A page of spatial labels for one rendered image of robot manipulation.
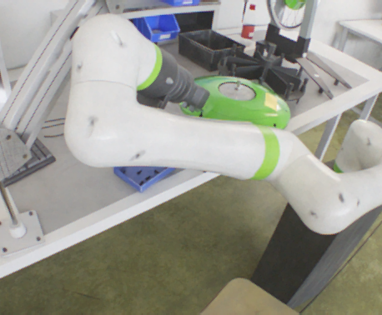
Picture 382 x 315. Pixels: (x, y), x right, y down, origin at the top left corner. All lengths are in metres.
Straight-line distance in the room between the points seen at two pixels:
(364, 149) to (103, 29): 0.80
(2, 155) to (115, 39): 0.27
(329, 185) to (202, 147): 0.26
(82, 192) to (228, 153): 0.39
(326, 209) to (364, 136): 0.43
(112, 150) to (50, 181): 0.42
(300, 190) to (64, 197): 0.53
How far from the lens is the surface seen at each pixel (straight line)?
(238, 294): 1.00
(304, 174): 0.67
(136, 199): 0.78
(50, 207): 0.79
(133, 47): 0.49
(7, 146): 0.58
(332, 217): 0.64
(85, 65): 0.47
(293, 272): 1.39
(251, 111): 0.82
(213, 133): 0.55
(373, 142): 1.02
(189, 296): 1.67
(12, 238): 0.74
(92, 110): 0.44
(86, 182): 0.83
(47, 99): 0.59
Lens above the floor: 1.49
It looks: 39 degrees down
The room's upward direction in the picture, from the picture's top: 8 degrees clockwise
